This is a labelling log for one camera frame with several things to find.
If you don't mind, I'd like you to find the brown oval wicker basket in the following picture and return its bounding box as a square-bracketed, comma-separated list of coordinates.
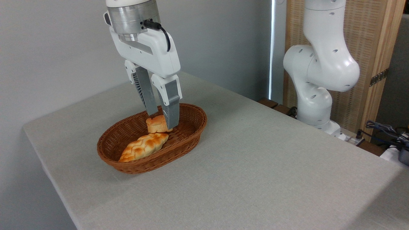
[97, 103, 207, 174]

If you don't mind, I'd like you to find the bundle of dark cables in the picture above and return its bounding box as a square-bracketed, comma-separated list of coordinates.
[356, 120, 409, 151]

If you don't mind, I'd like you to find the dark brown wooden block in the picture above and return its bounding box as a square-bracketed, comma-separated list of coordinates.
[273, 104, 297, 119]
[258, 98, 279, 109]

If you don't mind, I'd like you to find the round knotted bread roll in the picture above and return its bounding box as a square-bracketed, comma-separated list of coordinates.
[146, 115, 173, 134]

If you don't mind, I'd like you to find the white power strip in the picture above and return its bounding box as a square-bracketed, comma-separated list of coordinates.
[338, 128, 365, 146]

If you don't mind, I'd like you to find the wooden woven folding screen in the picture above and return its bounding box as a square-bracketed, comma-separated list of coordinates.
[283, 0, 406, 141]

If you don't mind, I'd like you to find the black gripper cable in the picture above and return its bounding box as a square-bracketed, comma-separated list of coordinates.
[143, 20, 171, 52]

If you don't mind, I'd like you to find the long braided bread loaf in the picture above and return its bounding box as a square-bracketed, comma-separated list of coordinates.
[119, 132, 169, 163]

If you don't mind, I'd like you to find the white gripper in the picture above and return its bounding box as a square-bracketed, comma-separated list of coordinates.
[110, 27, 183, 130]

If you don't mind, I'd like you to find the grey tablecloth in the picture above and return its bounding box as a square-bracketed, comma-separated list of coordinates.
[23, 71, 409, 230]

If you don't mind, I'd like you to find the white vertical light strip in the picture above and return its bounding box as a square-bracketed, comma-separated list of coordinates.
[269, 0, 276, 100]

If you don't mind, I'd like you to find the metal screen hinge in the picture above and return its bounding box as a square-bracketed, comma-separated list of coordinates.
[370, 68, 389, 87]

